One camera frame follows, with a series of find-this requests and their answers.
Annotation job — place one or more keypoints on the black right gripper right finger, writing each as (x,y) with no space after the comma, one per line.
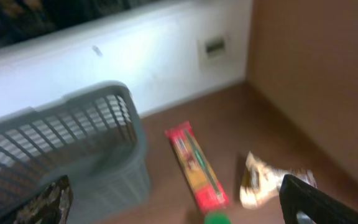
(296,196)

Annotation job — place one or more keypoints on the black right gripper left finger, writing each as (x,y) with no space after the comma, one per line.
(50,204)

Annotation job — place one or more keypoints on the small green object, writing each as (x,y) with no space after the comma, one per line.
(216,218)

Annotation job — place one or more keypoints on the grey plastic mesh basket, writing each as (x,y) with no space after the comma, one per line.
(93,137)

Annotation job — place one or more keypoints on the spaghetti pasta package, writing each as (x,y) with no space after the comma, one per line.
(205,186)

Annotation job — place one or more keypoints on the beige crumpled snack bag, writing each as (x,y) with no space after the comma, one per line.
(262,182)

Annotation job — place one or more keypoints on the white wall socket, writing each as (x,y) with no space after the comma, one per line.
(212,49)

